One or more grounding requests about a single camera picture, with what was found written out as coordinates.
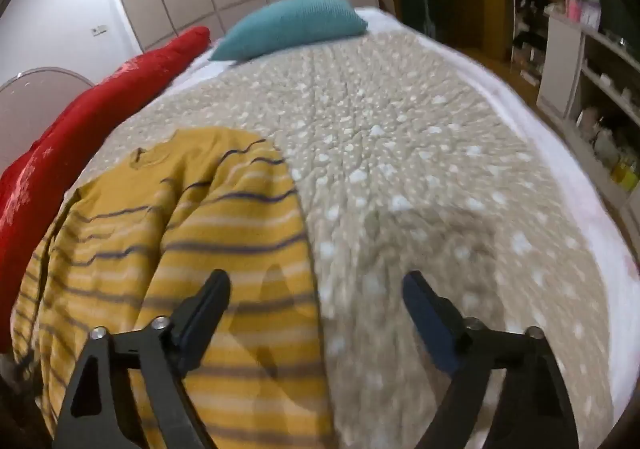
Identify dark storage rack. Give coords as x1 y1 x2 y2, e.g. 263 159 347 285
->
510 0 551 84

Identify yellow striped sweater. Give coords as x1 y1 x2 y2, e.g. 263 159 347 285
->
10 126 336 449

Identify white shelf unit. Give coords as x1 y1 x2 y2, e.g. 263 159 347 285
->
537 11 640 210

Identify white bed sheet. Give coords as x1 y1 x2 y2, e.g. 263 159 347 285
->
160 6 640 290

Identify teal pillow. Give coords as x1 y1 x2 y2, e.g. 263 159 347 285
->
209 0 368 62

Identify red bolster pillow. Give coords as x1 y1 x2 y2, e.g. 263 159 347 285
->
0 26 211 355

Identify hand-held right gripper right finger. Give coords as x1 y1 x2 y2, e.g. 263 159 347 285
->
402 270 581 449

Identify beige spotted quilt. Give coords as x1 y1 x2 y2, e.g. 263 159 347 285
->
65 26 616 449

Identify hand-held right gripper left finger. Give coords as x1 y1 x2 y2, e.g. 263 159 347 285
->
52 269 232 449

